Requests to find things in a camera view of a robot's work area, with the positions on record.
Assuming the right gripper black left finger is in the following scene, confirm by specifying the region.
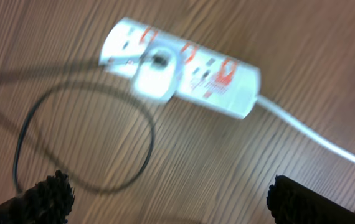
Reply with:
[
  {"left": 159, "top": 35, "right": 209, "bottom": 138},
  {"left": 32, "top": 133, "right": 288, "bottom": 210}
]
[{"left": 0, "top": 170, "right": 75, "bottom": 224}]

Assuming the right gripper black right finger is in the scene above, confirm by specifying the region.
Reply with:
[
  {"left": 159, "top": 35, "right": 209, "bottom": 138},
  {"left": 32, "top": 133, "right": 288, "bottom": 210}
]
[{"left": 267, "top": 175, "right": 355, "bottom": 224}]

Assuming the black USB charging cable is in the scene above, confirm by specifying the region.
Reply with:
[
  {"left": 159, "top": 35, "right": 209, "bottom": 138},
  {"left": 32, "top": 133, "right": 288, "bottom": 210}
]
[{"left": 0, "top": 52, "right": 169, "bottom": 195}]

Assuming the white USB charger plug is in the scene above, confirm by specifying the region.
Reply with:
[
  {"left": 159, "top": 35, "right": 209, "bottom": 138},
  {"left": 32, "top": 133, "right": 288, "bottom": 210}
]
[{"left": 131, "top": 45, "right": 179, "bottom": 103}]

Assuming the white power strip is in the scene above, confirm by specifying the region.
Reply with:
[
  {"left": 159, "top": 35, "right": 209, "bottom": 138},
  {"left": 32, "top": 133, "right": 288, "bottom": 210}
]
[{"left": 98, "top": 18, "right": 260, "bottom": 119}]

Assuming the white power strip cord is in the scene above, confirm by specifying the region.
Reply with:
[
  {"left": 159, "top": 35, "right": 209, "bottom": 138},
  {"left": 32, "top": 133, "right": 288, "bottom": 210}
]
[{"left": 255, "top": 95, "right": 355, "bottom": 175}]

